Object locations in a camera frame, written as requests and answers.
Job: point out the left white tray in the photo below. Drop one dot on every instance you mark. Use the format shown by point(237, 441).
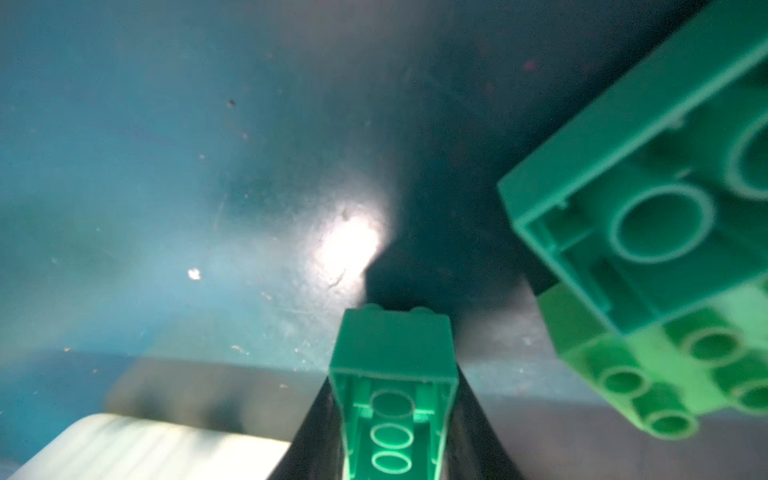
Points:
point(109, 446)

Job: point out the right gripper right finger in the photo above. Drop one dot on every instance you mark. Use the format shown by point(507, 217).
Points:
point(473, 450)

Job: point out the long light green lego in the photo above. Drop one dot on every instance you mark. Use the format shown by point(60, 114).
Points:
point(664, 377)

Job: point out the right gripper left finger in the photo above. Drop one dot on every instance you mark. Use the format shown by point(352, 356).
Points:
point(317, 450)

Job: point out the dark green lego plate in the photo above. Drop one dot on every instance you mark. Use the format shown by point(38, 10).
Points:
point(653, 199)

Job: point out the long dark green lego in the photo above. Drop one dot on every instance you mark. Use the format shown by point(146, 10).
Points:
point(394, 378)

